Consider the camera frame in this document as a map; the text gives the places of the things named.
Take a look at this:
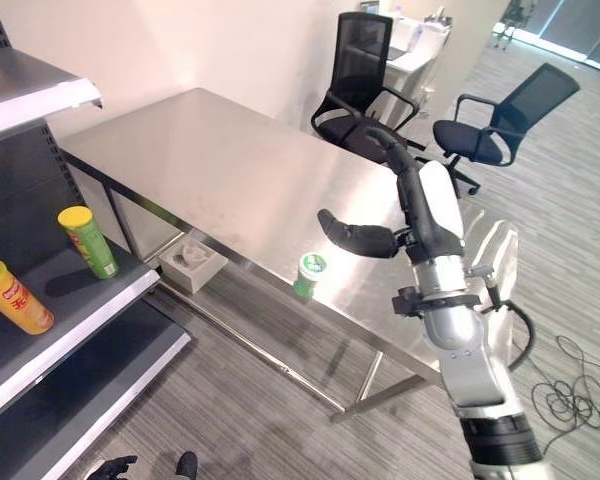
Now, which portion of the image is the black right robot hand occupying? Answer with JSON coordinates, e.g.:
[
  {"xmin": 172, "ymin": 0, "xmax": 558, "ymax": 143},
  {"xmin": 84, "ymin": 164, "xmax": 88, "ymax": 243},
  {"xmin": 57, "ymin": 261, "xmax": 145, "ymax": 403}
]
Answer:
[{"xmin": 317, "ymin": 125, "xmax": 466, "ymax": 264}]

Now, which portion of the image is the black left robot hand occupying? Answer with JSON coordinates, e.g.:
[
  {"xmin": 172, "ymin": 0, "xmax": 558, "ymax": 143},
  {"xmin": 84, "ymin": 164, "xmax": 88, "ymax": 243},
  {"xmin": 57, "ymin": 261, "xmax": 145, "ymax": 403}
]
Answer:
[{"xmin": 88, "ymin": 455, "xmax": 139, "ymax": 480}]

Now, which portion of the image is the dark robot foot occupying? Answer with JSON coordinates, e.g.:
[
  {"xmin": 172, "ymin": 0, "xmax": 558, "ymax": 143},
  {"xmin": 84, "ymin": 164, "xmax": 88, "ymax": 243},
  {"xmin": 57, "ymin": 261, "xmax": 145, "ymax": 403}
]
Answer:
[{"xmin": 175, "ymin": 451, "xmax": 199, "ymax": 480}]

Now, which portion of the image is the black mesh office chair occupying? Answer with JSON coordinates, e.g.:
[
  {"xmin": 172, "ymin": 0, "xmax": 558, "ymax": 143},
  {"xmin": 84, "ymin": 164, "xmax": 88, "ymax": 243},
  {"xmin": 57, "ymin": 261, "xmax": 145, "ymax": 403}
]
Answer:
[
  {"xmin": 432, "ymin": 62, "xmax": 581, "ymax": 197},
  {"xmin": 310, "ymin": 11, "xmax": 427, "ymax": 166}
]

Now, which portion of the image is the white desk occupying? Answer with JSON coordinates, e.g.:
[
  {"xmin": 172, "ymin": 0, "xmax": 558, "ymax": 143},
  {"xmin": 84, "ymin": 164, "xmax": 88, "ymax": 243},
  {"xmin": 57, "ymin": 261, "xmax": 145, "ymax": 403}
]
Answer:
[{"xmin": 379, "ymin": 4, "xmax": 454, "ymax": 132}]

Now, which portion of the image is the green lidded small can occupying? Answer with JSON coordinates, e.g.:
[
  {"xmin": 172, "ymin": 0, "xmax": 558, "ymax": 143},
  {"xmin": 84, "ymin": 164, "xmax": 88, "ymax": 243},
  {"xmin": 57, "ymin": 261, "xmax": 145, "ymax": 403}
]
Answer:
[{"xmin": 293, "ymin": 252, "xmax": 330, "ymax": 297}]

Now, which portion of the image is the stainless steel table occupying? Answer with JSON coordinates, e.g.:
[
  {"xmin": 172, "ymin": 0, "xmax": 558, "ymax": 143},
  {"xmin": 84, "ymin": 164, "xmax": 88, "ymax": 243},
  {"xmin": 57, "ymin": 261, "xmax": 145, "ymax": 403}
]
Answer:
[{"xmin": 58, "ymin": 87, "xmax": 521, "ymax": 425}]

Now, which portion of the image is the grey white store shelf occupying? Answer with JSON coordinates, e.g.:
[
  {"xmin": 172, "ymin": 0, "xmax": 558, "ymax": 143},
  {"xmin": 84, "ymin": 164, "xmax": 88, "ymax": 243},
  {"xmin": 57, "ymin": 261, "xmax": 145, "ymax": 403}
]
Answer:
[{"xmin": 0, "ymin": 0, "xmax": 193, "ymax": 480}]

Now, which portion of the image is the white square box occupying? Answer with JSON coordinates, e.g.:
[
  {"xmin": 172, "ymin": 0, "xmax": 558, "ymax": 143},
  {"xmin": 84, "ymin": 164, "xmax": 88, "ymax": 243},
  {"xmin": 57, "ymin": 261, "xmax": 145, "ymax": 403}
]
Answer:
[{"xmin": 158, "ymin": 240, "xmax": 229, "ymax": 294}]

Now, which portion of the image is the green chip tube yellow lid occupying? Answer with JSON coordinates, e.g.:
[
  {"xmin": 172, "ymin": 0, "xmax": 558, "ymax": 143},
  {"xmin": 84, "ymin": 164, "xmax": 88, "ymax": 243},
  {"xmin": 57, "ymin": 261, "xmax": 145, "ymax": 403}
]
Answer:
[{"xmin": 57, "ymin": 205, "xmax": 120, "ymax": 280}]

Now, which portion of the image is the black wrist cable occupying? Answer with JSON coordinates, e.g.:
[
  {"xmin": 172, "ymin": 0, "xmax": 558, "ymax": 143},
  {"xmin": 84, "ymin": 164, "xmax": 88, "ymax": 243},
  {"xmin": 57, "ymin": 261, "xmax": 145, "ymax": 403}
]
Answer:
[{"xmin": 479, "ymin": 277, "xmax": 537, "ymax": 374}]

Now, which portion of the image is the black tangled floor cable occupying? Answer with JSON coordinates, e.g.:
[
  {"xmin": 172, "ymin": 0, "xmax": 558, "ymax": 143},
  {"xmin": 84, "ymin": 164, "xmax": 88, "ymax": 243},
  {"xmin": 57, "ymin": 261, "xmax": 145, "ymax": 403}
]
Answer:
[{"xmin": 531, "ymin": 334, "xmax": 600, "ymax": 454}]

